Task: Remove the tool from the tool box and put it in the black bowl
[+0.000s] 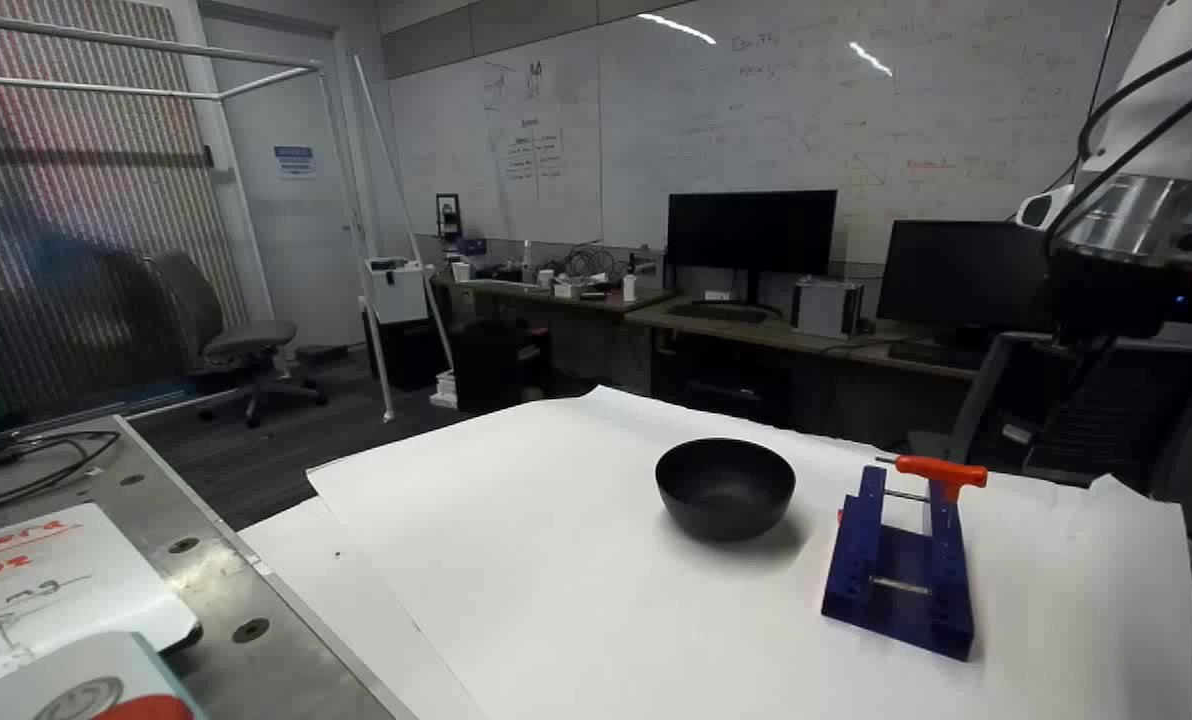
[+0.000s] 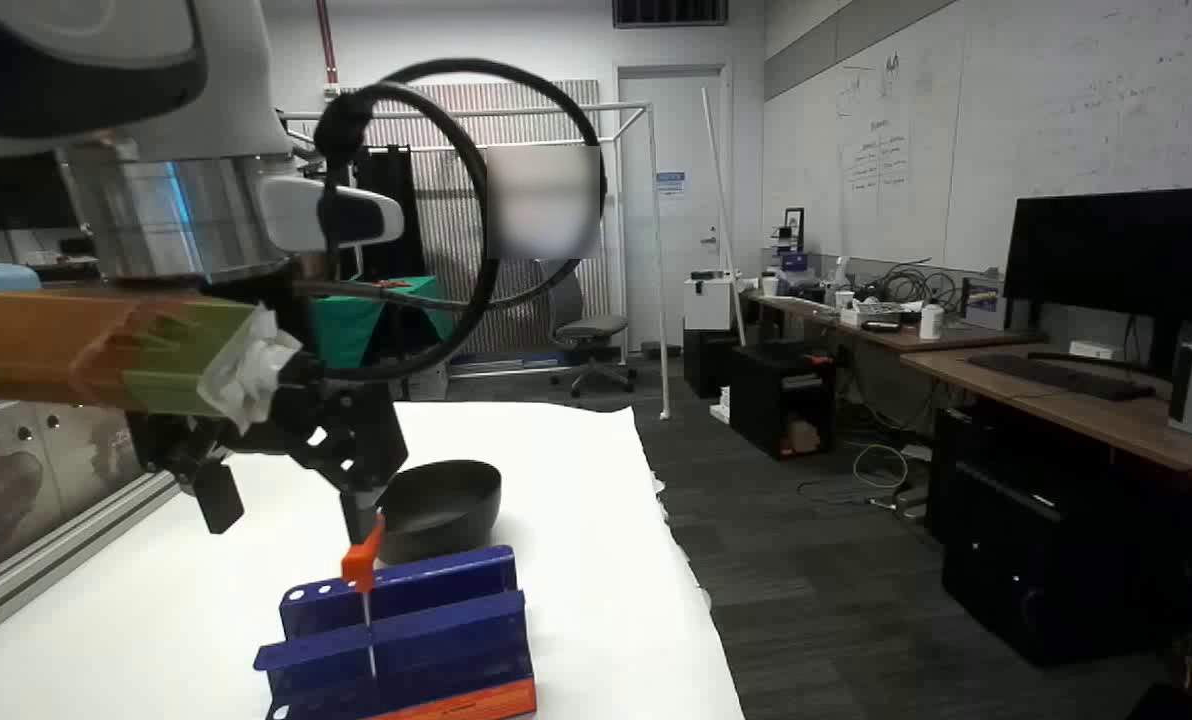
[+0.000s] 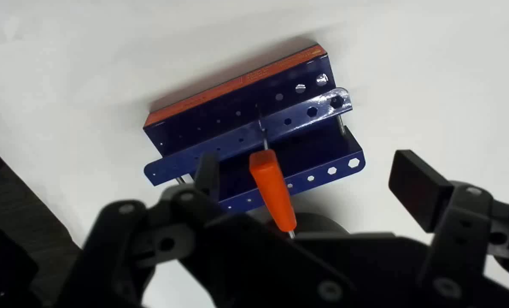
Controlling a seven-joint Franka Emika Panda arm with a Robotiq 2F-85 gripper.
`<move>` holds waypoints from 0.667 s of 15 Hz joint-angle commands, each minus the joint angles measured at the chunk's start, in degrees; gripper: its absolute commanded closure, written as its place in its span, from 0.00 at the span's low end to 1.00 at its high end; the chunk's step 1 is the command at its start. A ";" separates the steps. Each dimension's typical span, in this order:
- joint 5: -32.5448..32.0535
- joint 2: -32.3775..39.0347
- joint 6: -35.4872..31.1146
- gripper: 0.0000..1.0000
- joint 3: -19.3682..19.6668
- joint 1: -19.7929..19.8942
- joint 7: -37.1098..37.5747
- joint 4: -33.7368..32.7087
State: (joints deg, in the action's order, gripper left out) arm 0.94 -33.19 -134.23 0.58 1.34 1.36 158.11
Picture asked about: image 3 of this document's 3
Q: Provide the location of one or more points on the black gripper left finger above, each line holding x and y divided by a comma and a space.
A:
153, 246

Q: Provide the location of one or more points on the blue tool box orange base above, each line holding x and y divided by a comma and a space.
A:
248, 126

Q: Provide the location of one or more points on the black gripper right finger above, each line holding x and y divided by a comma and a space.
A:
419, 189

